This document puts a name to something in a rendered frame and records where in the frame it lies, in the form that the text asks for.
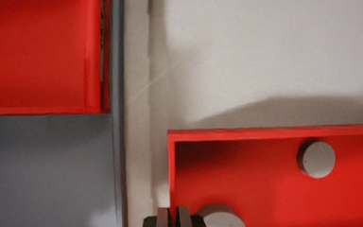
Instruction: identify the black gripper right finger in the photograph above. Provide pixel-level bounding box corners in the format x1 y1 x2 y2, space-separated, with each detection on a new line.
176 206 206 227

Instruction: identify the grey metal shelf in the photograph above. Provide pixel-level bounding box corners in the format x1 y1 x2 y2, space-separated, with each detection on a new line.
0 0 129 227

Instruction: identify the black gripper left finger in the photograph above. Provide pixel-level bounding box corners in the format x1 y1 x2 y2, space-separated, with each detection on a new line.
142 207 171 227

